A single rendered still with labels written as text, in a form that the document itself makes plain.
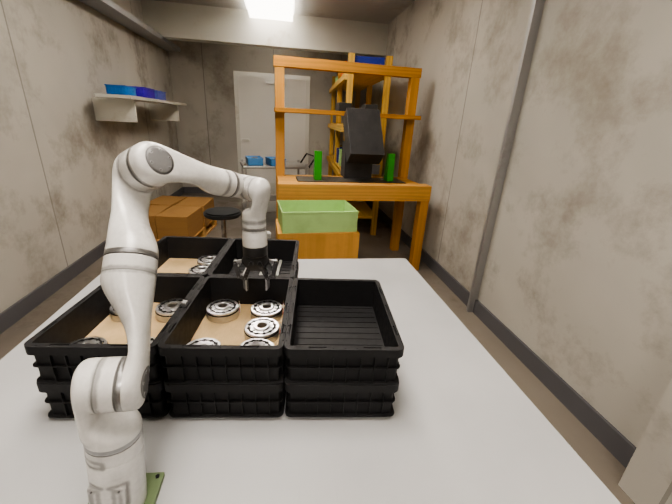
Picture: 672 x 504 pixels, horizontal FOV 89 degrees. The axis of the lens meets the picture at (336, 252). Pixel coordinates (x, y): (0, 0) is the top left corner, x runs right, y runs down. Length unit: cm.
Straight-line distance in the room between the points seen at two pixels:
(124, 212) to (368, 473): 77
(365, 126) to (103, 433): 315
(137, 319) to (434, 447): 74
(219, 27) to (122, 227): 543
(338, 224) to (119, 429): 220
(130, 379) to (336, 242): 221
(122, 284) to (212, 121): 639
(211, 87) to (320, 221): 476
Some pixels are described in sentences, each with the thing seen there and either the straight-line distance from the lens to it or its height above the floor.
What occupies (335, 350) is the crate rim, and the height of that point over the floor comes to 93.
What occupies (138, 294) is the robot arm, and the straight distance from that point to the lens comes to 71.
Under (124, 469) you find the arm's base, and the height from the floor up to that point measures 84.
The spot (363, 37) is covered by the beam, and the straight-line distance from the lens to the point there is 613.
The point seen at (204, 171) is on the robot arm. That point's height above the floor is 132.
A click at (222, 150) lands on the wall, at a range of 702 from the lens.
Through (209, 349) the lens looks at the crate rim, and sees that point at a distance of 89.
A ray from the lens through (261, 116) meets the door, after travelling 686.
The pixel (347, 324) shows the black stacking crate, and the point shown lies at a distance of 114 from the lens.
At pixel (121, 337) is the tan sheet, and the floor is 83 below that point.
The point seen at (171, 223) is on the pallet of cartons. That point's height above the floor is 32.
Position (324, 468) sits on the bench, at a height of 70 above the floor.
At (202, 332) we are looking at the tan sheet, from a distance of 113.
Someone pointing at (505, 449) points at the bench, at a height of 70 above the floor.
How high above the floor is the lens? 145
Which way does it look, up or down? 21 degrees down
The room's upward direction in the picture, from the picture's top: 3 degrees clockwise
